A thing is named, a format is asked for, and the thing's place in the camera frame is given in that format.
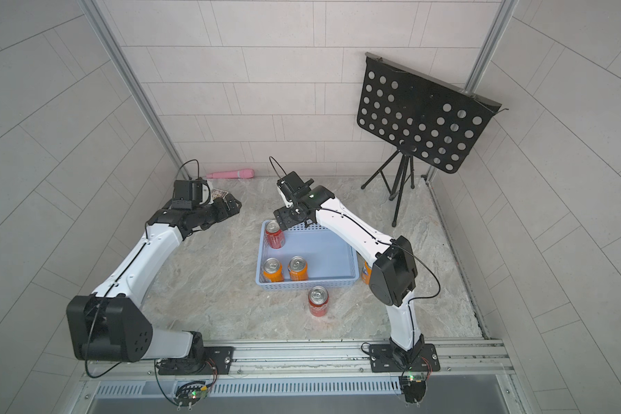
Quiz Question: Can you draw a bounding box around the red cola can back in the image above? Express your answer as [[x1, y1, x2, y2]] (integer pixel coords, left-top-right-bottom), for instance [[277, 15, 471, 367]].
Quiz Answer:
[[265, 220, 286, 249]]

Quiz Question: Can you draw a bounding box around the red cola can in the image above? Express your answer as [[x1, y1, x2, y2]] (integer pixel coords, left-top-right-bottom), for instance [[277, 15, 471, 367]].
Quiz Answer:
[[265, 220, 286, 249], [308, 286, 329, 317]]

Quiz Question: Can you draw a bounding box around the orange Fanta can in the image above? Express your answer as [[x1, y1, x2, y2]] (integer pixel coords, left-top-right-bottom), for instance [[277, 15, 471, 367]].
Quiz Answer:
[[361, 262, 372, 285]]

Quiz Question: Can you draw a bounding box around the red cola can front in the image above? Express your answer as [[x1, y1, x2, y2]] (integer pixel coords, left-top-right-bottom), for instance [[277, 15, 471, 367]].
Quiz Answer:
[[308, 286, 329, 317]]

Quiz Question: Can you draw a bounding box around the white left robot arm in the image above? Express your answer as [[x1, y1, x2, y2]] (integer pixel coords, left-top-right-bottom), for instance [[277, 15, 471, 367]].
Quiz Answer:
[[67, 193, 242, 375]]

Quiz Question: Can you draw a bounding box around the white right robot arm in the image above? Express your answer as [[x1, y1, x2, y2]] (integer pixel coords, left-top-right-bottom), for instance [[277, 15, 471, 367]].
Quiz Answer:
[[274, 178, 441, 374]]

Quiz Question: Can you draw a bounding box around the light blue plastic basket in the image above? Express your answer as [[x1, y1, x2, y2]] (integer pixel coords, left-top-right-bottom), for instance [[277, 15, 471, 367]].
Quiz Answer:
[[255, 221, 361, 291]]

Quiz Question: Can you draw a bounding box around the pink handheld microphone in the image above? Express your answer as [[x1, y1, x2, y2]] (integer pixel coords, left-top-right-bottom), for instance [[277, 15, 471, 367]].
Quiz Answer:
[[207, 168, 255, 179]]

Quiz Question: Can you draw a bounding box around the black perforated music stand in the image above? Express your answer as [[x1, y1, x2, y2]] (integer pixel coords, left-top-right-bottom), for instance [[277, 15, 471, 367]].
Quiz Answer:
[[356, 53, 504, 227]]

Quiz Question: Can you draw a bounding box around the left circuit board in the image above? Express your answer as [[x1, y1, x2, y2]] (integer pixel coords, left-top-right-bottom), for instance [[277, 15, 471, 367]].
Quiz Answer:
[[174, 381, 210, 411]]

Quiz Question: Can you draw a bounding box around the circuit board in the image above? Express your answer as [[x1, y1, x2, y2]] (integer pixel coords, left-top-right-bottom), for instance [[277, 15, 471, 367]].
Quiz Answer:
[[174, 381, 210, 411], [398, 374, 427, 405]]

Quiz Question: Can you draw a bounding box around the right circuit board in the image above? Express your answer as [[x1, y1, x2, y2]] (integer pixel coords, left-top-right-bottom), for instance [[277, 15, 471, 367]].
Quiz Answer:
[[398, 374, 427, 405]]

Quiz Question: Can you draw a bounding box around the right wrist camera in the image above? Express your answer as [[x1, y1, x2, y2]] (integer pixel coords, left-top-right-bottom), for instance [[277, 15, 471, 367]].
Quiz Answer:
[[276, 172, 314, 208]]

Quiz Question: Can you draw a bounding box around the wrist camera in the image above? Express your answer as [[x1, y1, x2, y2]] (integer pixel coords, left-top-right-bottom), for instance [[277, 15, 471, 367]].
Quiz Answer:
[[276, 172, 314, 208], [171, 178, 211, 210]]

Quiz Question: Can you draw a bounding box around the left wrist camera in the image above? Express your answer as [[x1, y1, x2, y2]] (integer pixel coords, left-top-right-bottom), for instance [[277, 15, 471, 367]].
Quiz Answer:
[[171, 178, 211, 210]]

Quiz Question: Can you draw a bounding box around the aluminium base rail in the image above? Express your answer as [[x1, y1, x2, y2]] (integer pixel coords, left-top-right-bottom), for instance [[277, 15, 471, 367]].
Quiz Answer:
[[81, 339, 515, 402]]

